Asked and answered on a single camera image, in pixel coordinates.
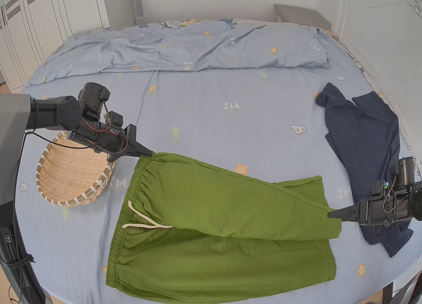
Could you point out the green shorts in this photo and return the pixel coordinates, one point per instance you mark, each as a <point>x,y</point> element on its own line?
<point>214,197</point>

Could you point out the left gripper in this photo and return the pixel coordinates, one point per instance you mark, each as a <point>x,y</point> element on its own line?
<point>117,142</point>

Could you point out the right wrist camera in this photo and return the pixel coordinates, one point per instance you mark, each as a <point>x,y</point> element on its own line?
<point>377,189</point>

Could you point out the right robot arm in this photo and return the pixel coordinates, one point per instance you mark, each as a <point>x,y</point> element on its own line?
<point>405,170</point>

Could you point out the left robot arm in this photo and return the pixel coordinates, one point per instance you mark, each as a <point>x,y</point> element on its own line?
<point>13,147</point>

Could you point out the round woven basket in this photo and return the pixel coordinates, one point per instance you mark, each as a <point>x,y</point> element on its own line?
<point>72,177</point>

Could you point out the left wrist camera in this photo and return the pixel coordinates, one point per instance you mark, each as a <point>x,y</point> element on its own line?
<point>116,119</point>

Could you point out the pale blue quilt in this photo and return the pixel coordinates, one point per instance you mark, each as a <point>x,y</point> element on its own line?
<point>197,48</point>

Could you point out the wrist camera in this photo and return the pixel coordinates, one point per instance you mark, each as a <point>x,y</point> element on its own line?
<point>116,119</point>
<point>377,189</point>

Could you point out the bed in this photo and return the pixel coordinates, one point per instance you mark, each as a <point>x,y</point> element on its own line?
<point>230,114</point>

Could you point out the grey bedside table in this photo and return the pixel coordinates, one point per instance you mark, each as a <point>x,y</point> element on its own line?
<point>296,15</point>

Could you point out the white wardrobe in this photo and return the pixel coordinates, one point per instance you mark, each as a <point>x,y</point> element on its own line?
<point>39,15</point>

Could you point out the dark blue garment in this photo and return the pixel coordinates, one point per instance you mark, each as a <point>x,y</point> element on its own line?
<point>359,137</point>

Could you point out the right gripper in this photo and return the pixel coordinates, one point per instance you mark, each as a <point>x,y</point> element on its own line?
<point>375,212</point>

